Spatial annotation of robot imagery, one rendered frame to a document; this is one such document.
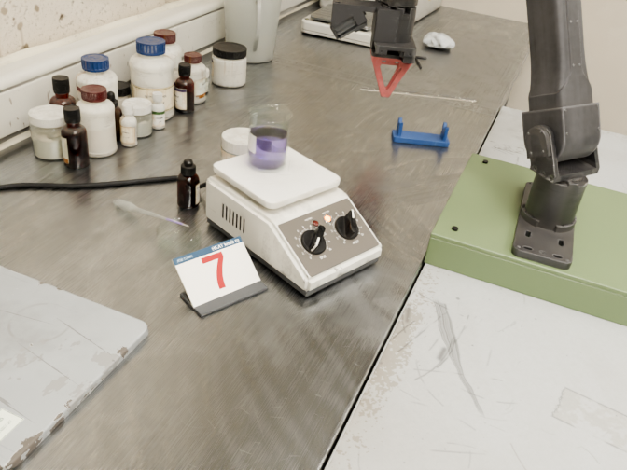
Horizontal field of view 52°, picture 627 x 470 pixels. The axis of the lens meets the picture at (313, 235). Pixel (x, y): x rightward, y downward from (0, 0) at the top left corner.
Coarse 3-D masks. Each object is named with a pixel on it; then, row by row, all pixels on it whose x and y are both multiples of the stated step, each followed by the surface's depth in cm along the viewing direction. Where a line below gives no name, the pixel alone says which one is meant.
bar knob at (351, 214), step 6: (342, 216) 79; (348, 216) 78; (354, 216) 77; (336, 222) 78; (342, 222) 78; (348, 222) 77; (354, 222) 77; (336, 228) 78; (342, 228) 78; (348, 228) 77; (354, 228) 77; (342, 234) 77; (348, 234) 77; (354, 234) 77
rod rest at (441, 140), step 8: (400, 120) 113; (400, 128) 112; (448, 128) 112; (392, 136) 114; (400, 136) 113; (408, 136) 113; (416, 136) 114; (424, 136) 114; (432, 136) 115; (440, 136) 115; (416, 144) 113; (424, 144) 113; (432, 144) 113; (440, 144) 113; (448, 144) 113
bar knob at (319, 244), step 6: (318, 228) 74; (324, 228) 74; (306, 234) 75; (312, 234) 75; (318, 234) 74; (300, 240) 74; (306, 240) 74; (312, 240) 74; (318, 240) 73; (324, 240) 75; (306, 246) 74; (312, 246) 73; (318, 246) 73; (324, 246) 75; (312, 252) 74; (318, 252) 74
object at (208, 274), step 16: (208, 256) 73; (224, 256) 74; (240, 256) 75; (192, 272) 71; (208, 272) 72; (224, 272) 73; (240, 272) 74; (192, 288) 71; (208, 288) 72; (224, 288) 72
